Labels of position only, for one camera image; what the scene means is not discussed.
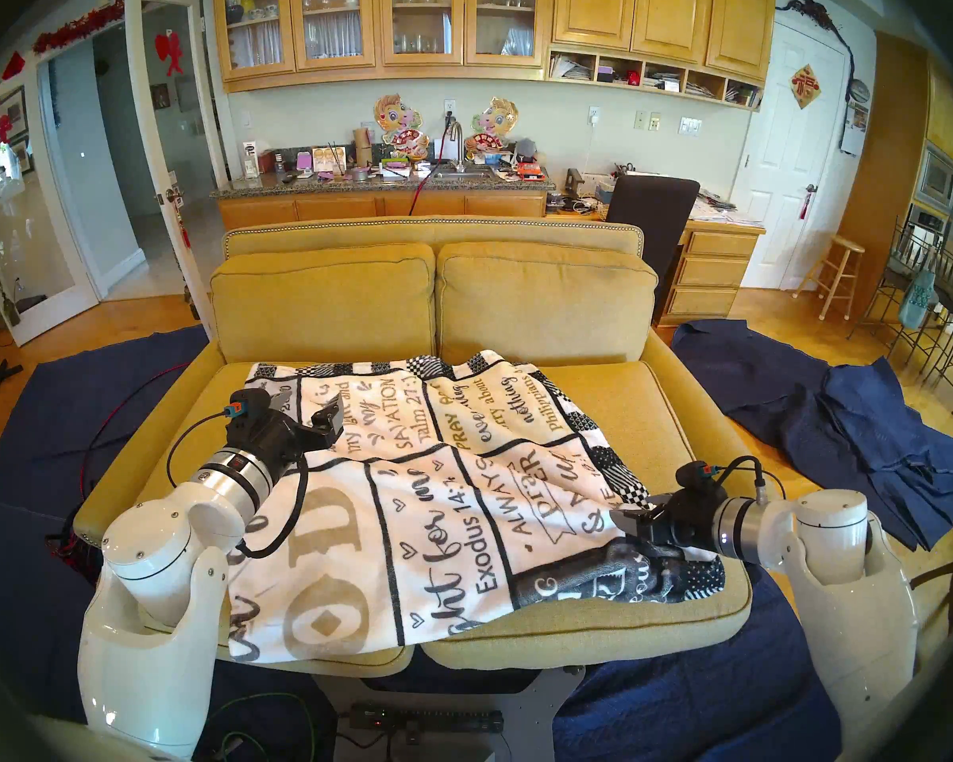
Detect yellow sofa seat cushion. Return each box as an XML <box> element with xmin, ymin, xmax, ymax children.
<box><xmin>95</xmin><ymin>361</ymin><xmax>415</xmax><ymax>678</ymax></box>
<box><xmin>417</xmin><ymin>361</ymin><xmax>751</xmax><ymax>672</ymax></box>

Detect white glass panel door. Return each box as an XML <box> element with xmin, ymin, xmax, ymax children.
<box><xmin>0</xmin><ymin>50</ymin><xmax>100</xmax><ymax>347</ymax></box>
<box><xmin>125</xmin><ymin>0</ymin><xmax>227</xmax><ymax>342</ymax></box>

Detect yellow sofa back cushion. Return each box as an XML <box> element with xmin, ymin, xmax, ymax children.
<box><xmin>210</xmin><ymin>243</ymin><xmax>438</xmax><ymax>364</ymax></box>
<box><xmin>435</xmin><ymin>241</ymin><xmax>658</xmax><ymax>367</ymax></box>

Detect green cable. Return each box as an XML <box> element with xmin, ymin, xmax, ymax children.
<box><xmin>206</xmin><ymin>691</ymin><xmax>318</xmax><ymax>762</ymax></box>

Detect yellow two-seat sofa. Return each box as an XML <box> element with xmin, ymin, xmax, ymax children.
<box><xmin>71</xmin><ymin>215</ymin><xmax>754</xmax><ymax>678</ymax></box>

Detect dark garland over door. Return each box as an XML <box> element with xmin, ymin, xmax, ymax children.
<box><xmin>777</xmin><ymin>0</ymin><xmax>855</xmax><ymax>79</ymax></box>

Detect red tinsel garland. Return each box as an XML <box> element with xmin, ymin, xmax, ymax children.
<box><xmin>32</xmin><ymin>0</ymin><xmax>126</xmax><ymax>55</ymax></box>

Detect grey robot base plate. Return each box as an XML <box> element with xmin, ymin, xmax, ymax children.
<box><xmin>314</xmin><ymin>665</ymin><xmax>587</xmax><ymax>762</ymax></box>

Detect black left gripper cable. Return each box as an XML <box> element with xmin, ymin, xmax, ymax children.
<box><xmin>165</xmin><ymin>410</ymin><xmax>311</xmax><ymax>561</ymax></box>

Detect wooden wall cabinets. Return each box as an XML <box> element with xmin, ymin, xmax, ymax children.
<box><xmin>212</xmin><ymin>0</ymin><xmax>777</xmax><ymax>93</ymax></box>

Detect red diamond door decoration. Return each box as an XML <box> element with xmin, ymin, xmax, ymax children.
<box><xmin>790</xmin><ymin>64</ymin><xmax>823</xmax><ymax>110</ymax></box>

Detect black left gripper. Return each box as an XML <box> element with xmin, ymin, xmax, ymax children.
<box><xmin>226</xmin><ymin>387</ymin><xmax>345</xmax><ymax>478</ymax></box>

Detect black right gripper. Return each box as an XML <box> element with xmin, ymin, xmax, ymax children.
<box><xmin>611</xmin><ymin>460</ymin><xmax>728</xmax><ymax>556</ymax></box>

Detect black power strip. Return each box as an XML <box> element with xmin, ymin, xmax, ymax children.
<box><xmin>348</xmin><ymin>705</ymin><xmax>505</xmax><ymax>736</ymax></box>

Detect crumpled dark blue blanket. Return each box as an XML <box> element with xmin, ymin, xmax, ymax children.
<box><xmin>671</xmin><ymin>318</ymin><xmax>953</xmax><ymax>552</ymax></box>

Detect wooden stool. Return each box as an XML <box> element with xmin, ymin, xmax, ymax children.
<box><xmin>794</xmin><ymin>235</ymin><xmax>866</xmax><ymax>321</ymax></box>

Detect wall calendar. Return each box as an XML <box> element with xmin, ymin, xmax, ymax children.
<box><xmin>839</xmin><ymin>78</ymin><xmax>870</xmax><ymax>156</ymax></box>

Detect wooden desk with drawers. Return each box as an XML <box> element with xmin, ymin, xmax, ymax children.
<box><xmin>546</xmin><ymin>198</ymin><xmax>766</xmax><ymax>327</ymax></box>

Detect granite kitchen counter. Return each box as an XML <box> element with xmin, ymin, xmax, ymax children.
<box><xmin>209</xmin><ymin>165</ymin><xmax>557</xmax><ymax>231</ymax></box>

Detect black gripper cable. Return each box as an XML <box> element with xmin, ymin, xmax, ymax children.
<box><xmin>708</xmin><ymin>455</ymin><xmax>787</xmax><ymax>506</ymax></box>
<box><xmin>165</xmin><ymin>410</ymin><xmax>311</xmax><ymax>561</ymax></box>

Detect black office chair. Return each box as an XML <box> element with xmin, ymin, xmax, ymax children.
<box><xmin>606</xmin><ymin>175</ymin><xmax>701</xmax><ymax>325</ymax></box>

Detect built-in steel oven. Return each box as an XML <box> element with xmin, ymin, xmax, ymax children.
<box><xmin>913</xmin><ymin>145</ymin><xmax>953</xmax><ymax>214</ymax></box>

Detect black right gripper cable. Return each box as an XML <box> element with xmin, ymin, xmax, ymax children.
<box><xmin>708</xmin><ymin>455</ymin><xmax>787</xmax><ymax>506</ymax></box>

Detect cartoon child wall decoration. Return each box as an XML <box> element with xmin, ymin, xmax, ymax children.
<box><xmin>373</xmin><ymin>94</ymin><xmax>430</xmax><ymax>160</ymax></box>
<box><xmin>465</xmin><ymin>98</ymin><xmax>519</xmax><ymax>160</ymax></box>

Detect red counter cable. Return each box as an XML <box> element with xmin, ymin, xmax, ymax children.
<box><xmin>407</xmin><ymin>117</ymin><xmax>455</xmax><ymax>216</ymax></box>

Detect red floor cable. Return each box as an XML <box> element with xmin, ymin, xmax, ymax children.
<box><xmin>79</xmin><ymin>361</ymin><xmax>195</xmax><ymax>499</ymax></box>

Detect white black scripture blanket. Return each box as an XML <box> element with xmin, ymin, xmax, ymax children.
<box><xmin>226</xmin><ymin>349</ymin><xmax>727</xmax><ymax>664</ymax></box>

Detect black metal wire rack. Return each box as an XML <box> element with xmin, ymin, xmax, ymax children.
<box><xmin>848</xmin><ymin>217</ymin><xmax>942</xmax><ymax>348</ymax></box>

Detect teal bag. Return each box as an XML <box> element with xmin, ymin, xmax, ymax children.
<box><xmin>899</xmin><ymin>270</ymin><xmax>936</xmax><ymax>330</ymax></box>

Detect tall wooden cabinet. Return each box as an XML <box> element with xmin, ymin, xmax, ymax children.
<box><xmin>838</xmin><ymin>34</ymin><xmax>953</xmax><ymax>321</ymax></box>

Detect white panelled door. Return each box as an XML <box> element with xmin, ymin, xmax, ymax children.
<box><xmin>732</xmin><ymin>10</ymin><xmax>849</xmax><ymax>291</ymax></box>

